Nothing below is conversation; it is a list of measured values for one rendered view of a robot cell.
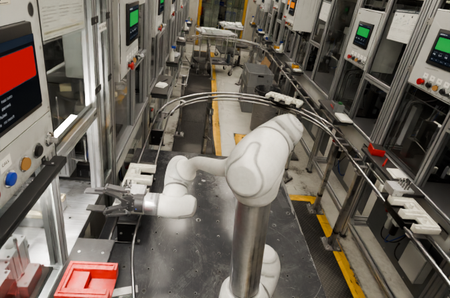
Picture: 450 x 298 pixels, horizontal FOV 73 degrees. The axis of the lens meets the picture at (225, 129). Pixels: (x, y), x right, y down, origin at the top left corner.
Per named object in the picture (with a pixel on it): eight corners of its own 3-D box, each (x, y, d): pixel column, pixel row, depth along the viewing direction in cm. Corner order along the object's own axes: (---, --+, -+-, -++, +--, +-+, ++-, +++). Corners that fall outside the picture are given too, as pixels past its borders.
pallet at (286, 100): (263, 102, 314) (265, 93, 310) (268, 99, 326) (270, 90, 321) (297, 113, 300) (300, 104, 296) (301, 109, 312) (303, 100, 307)
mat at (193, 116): (223, 172, 330) (223, 171, 329) (168, 167, 324) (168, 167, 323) (213, 52, 852) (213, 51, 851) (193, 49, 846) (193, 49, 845)
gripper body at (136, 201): (146, 205, 130) (123, 203, 129) (146, 189, 126) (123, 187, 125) (142, 217, 123) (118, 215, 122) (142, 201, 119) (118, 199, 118)
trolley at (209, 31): (195, 75, 635) (201, 27, 593) (189, 67, 681) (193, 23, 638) (234, 76, 668) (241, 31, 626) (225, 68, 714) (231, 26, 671)
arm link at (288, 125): (248, 129, 104) (233, 144, 93) (289, 99, 95) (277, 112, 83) (272, 159, 105) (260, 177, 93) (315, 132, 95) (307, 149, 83)
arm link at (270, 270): (278, 281, 132) (289, 245, 122) (265, 318, 116) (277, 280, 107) (244, 264, 137) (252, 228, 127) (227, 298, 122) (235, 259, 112)
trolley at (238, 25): (241, 65, 762) (247, 25, 720) (218, 63, 749) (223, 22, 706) (234, 57, 835) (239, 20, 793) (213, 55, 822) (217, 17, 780)
